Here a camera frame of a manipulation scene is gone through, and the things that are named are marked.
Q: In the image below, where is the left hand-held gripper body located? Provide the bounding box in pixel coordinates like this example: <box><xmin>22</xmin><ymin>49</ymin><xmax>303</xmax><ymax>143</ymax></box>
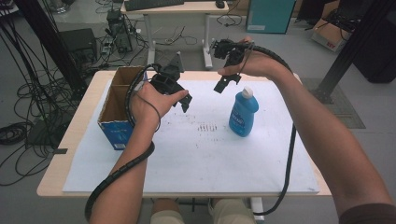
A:
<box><xmin>148</xmin><ymin>50</ymin><xmax>185</xmax><ymax>94</ymax></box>

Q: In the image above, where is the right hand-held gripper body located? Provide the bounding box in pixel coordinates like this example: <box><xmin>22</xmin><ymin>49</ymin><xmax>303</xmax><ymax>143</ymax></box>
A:
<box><xmin>210</xmin><ymin>38</ymin><xmax>252</xmax><ymax>68</ymax></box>

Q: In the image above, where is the blue detergent bottle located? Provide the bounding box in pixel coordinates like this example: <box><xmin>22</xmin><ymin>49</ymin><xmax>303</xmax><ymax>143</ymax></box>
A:
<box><xmin>228</xmin><ymin>86</ymin><xmax>260</xmax><ymax>138</ymax></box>

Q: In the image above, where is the blue cardboard box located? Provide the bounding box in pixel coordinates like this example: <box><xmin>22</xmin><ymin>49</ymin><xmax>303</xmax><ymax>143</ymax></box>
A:
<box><xmin>97</xmin><ymin>65</ymin><xmax>149</xmax><ymax>151</ymax></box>

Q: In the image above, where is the person's left hand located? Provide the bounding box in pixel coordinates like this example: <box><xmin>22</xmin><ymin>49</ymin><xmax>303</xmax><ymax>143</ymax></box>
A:
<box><xmin>131</xmin><ymin>81</ymin><xmax>190</xmax><ymax>127</ymax></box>

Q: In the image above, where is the person's right hand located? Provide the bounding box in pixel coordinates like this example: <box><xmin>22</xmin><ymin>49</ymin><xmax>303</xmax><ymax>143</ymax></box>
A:
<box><xmin>217</xmin><ymin>36</ymin><xmax>294</xmax><ymax>83</ymax></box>

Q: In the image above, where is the teal cabinet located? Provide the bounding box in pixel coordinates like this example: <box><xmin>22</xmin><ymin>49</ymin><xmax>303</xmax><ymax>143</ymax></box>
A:
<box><xmin>245</xmin><ymin>0</ymin><xmax>297</xmax><ymax>35</ymax></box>

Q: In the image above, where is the white paper sheet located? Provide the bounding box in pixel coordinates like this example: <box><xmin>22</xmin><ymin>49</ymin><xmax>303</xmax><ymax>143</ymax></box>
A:
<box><xmin>62</xmin><ymin>78</ymin><xmax>320</xmax><ymax>194</ymax></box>

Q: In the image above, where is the small black computer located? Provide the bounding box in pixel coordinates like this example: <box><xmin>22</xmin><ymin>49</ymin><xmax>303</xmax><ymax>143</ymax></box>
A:
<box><xmin>106</xmin><ymin>8</ymin><xmax>134</xmax><ymax>54</ymax></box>

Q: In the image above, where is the white desk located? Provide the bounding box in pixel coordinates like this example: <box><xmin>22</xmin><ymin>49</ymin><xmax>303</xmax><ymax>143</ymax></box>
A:
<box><xmin>120</xmin><ymin>0</ymin><xmax>230</xmax><ymax>70</ymax></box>

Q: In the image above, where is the black keyboard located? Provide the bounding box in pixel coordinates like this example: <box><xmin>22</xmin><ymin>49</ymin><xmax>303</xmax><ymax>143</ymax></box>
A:
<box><xmin>123</xmin><ymin>0</ymin><xmax>186</xmax><ymax>12</ymax></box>

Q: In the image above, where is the black computer case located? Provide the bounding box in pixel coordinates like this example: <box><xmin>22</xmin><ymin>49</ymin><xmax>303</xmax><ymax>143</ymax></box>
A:
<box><xmin>58</xmin><ymin>27</ymin><xmax>98</xmax><ymax>65</ymax></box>

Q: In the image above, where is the brown cardboard box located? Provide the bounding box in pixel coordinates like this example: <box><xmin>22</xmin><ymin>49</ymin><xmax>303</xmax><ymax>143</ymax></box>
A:
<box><xmin>310</xmin><ymin>0</ymin><xmax>355</xmax><ymax>53</ymax></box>

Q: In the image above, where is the person's left leg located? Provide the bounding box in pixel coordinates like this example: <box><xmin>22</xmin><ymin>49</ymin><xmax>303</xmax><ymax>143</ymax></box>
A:
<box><xmin>150</xmin><ymin>199</ymin><xmax>185</xmax><ymax>224</ymax></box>

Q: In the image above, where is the person's leg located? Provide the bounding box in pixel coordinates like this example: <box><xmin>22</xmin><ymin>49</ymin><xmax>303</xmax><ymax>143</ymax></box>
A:
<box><xmin>209</xmin><ymin>199</ymin><xmax>257</xmax><ymax>224</ymax></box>
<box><xmin>150</xmin><ymin>199</ymin><xmax>185</xmax><ymax>224</ymax></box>

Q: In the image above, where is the grey floor mat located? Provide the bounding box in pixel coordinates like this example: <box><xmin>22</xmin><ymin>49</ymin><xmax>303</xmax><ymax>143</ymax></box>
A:
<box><xmin>300</xmin><ymin>77</ymin><xmax>367</xmax><ymax>130</ymax></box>

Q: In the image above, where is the black metal stand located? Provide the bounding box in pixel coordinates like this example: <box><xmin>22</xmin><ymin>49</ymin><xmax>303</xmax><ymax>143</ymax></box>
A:
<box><xmin>310</xmin><ymin>0</ymin><xmax>396</xmax><ymax>105</ymax></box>
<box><xmin>13</xmin><ymin>0</ymin><xmax>89</xmax><ymax>94</ymax></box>

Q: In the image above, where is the person's right leg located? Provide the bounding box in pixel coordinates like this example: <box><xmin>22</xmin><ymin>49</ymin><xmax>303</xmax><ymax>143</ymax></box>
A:
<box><xmin>209</xmin><ymin>199</ymin><xmax>257</xmax><ymax>224</ymax></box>

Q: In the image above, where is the white table leg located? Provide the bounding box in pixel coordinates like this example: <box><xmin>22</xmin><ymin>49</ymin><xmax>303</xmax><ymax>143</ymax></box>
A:
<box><xmin>249</xmin><ymin>196</ymin><xmax>266</xmax><ymax>222</ymax></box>

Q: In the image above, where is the flat black floor device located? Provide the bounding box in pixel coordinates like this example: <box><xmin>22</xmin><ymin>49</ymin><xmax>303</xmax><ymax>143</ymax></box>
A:
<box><xmin>25</xmin><ymin>111</ymin><xmax>75</xmax><ymax>147</ymax></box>

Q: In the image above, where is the large black case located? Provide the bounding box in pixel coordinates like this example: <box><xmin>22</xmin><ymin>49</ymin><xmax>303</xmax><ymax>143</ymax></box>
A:
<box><xmin>352</xmin><ymin>8</ymin><xmax>396</xmax><ymax>84</ymax></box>

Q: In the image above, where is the dark brown sleeve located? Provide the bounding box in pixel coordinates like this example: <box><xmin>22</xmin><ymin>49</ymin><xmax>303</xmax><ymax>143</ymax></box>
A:
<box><xmin>338</xmin><ymin>203</ymin><xmax>396</xmax><ymax>224</ymax></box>

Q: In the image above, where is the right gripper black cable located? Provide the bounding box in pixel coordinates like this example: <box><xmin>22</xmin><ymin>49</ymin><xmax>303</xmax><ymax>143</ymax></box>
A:
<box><xmin>245</xmin><ymin>41</ymin><xmax>297</xmax><ymax>217</ymax></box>

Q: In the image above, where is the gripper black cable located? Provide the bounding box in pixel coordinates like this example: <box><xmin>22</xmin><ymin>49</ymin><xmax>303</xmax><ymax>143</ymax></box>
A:
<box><xmin>245</xmin><ymin>41</ymin><xmax>297</xmax><ymax>217</ymax></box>
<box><xmin>84</xmin><ymin>63</ymin><xmax>163</xmax><ymax>222</ymax></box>

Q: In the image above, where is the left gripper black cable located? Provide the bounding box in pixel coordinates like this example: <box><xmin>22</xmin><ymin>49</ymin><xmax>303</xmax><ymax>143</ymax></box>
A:
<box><xmin>84</xmin><ymin>63</ymin><xmax>163</xmax><ymax>222</ymax></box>

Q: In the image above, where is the tangle of black cables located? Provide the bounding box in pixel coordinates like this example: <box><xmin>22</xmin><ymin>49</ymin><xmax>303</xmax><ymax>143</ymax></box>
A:
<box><xmin>0</xmin><ymin>17</ymin><xmax>80</xmax><ymax>188</ymax></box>

